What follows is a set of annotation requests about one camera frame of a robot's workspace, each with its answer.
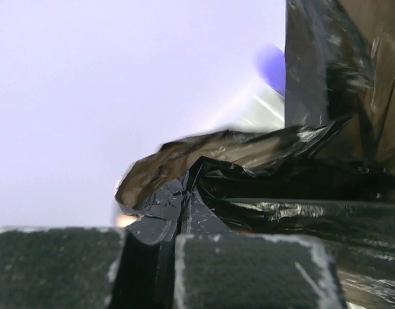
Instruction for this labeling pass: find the black trash bag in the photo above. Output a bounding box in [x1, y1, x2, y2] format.
[115, 1, 395, 308]

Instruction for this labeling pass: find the purple microphone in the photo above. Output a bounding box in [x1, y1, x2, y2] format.
[255, 44, 286, 97]

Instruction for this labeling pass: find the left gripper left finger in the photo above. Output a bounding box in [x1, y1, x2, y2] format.
[0, 216, 178, 308]

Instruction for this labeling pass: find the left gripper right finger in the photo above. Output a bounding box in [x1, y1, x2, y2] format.
[174, 193, 346, 308]

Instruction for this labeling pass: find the beige microphone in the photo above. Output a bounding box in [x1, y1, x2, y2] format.
[116, 214, 138, 227]

